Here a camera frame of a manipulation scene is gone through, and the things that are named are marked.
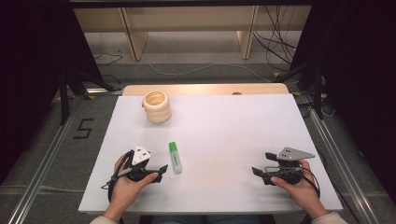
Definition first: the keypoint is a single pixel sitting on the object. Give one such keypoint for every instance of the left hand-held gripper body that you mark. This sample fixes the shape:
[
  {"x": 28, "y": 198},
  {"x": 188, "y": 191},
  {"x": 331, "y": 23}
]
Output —
[{"x": 140, "y": 155}]

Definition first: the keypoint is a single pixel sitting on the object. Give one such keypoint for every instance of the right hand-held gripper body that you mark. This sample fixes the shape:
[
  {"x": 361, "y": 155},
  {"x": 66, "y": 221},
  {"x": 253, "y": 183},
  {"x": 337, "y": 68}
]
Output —
[{"x": 292, "y": 154}]

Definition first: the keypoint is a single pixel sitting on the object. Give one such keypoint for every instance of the green highlighter pen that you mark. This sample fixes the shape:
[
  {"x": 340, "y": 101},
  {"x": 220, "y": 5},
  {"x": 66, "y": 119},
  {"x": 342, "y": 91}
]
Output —
[{"x": 175, "y": 157}]

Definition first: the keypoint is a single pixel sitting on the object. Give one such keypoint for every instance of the person's left hand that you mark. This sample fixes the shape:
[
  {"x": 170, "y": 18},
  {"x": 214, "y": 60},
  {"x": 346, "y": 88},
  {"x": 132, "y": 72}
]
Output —
[{"x": 124, "y": 193}]

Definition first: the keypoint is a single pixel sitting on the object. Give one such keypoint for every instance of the person's right hand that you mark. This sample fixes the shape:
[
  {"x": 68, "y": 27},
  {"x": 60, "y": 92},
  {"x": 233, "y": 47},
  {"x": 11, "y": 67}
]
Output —
[{"x": 303, "y": 193}]

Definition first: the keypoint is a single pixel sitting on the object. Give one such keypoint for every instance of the white table board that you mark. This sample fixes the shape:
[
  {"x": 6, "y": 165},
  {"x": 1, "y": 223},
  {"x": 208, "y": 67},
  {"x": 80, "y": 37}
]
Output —
[{"x": 218, "y": 130}]

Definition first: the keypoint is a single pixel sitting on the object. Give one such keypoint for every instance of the black metal stand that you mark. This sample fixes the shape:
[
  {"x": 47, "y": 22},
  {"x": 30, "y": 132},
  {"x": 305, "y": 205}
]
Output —
[
  {"x": 316, "y": 87},
  {"x": 70, "y": 87}
]

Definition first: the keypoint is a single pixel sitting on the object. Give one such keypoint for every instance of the wooden table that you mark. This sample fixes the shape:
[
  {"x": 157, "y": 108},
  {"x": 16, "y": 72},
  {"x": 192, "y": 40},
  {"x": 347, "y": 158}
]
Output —
[{"x": 202, "y": 89}]

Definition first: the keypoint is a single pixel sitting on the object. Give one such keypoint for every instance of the black curtain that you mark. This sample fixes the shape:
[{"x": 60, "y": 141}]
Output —
[
  {"x": 358, "y": 77},
  {"x": 31, "y": 62}
]

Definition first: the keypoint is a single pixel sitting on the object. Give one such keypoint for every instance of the light wooden desk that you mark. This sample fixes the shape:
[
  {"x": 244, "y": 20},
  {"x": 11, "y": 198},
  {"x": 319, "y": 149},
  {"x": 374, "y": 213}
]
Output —
[{"x": 186, "y": 18}]

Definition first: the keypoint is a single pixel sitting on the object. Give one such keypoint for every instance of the aluminium floor rail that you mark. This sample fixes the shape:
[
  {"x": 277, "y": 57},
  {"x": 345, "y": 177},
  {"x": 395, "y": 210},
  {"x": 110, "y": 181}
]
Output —
[
  {"x": 40, "y": 168},
  {"x": 342, "y": 161}
]

